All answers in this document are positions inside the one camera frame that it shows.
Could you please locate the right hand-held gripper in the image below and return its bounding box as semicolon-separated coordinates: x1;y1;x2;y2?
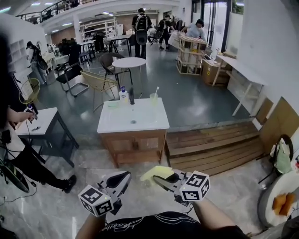
152;170;210;207

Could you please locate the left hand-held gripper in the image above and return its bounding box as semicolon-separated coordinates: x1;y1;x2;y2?
78;171;132;218

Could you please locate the yellow cloth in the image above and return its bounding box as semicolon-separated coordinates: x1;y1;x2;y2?
139;165;175;185

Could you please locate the person's right forearm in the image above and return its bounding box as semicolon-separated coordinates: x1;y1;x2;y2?
192;198;236;231

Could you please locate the person's left forearm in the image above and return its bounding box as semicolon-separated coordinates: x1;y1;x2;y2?
74;212;108;239

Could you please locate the wooden vanity cabinet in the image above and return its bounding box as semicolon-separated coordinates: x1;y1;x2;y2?
99;128;168;168

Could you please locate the person's black shirt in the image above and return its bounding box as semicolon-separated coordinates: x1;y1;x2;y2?
95;211;250;239

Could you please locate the wooden step platform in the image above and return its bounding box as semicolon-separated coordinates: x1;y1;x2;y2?
164;121;267;176

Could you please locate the green plastic cup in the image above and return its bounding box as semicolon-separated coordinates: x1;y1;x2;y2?
149;93;159;108

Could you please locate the white soap pump bottle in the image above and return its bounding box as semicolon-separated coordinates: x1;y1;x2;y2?
118;85;129;103

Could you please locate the grey metal table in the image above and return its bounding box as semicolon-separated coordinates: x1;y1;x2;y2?
16;107;79;168

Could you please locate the white round armchair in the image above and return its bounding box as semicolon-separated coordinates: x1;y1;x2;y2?
256;171;299;229

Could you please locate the black round chair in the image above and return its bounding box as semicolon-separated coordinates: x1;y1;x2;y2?
0;158;30;194

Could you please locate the orange cushion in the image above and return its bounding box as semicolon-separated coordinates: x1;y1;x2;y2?
272;194;287;215
280;192;297;217

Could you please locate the pale green bag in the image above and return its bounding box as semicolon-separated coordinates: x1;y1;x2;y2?
270;137;292;175

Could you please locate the brown cardboard box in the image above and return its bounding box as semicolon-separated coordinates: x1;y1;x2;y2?
201;58;231;87

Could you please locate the small cardboard sheet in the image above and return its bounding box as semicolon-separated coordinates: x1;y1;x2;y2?
256;97;274;126

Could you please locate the dark wicker chair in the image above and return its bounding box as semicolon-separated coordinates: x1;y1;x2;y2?
100;52;126;82

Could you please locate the round white table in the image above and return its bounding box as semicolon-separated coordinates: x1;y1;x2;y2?
112;57;147;84

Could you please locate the black office chair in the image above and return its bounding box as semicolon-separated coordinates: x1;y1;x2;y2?
55;43;90;98

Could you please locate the large cardboard sheet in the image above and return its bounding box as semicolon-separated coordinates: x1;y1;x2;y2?
258;97;299;155

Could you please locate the dark round-back chair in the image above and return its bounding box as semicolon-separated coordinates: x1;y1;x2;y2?
258;134;294;185

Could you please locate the wooden crate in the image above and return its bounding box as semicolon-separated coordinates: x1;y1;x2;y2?
176;36;208;76

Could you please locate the long white table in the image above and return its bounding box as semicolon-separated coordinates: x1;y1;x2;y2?
212;55;269;117

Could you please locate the white shelving rack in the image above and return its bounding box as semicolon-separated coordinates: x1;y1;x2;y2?
79;16;117;39

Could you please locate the black balcony railing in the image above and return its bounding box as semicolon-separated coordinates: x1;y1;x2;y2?
15;0;82;24

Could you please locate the black power cable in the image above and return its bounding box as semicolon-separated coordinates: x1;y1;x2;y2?
0;181;38;206

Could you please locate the yellow wire chair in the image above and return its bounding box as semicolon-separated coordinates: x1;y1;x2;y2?
80;70;120;112

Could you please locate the green wire chair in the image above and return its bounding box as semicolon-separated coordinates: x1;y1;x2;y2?
18;77;41;105

